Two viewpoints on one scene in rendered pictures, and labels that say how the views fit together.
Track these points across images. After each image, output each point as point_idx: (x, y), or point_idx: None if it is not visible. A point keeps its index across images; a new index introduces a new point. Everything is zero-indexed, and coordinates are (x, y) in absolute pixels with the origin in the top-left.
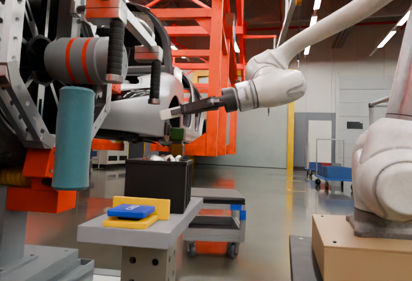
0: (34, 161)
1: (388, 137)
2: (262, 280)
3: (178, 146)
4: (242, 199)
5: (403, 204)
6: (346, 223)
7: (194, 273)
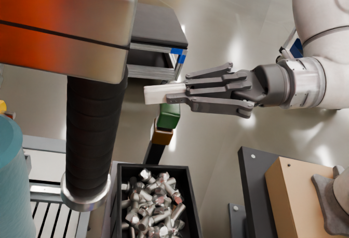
0: None
1: None
2: (190, 129)
3: (165, 135)
4: (185, 44)
5: None
6: (312, 187)
7: (128, 118)
